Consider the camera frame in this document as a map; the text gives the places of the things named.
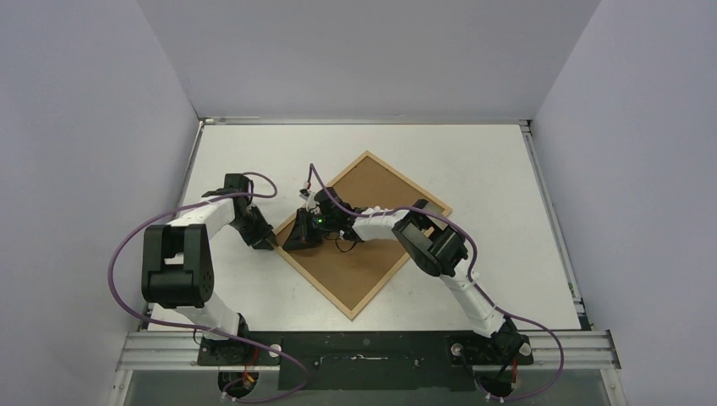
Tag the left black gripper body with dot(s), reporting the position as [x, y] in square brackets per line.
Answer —
[253, 227]

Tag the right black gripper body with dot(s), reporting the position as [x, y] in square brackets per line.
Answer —
[312, 222]

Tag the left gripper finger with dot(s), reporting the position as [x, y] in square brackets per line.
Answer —
[266, 229]
[262, 244]

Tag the wooden picture frame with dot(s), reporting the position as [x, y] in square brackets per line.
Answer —
[313, 269]

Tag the brown backing board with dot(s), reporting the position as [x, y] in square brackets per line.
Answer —
[347, 269]

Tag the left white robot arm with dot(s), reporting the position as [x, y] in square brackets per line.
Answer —
[177, 267]

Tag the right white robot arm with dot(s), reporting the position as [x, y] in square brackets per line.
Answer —
[438, 248]

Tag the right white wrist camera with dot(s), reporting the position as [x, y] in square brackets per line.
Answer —
[308, 196]

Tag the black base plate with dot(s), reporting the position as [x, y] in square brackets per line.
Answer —
[385, 360]

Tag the aluminium rail front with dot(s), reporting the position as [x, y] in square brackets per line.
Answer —
[159, 351]

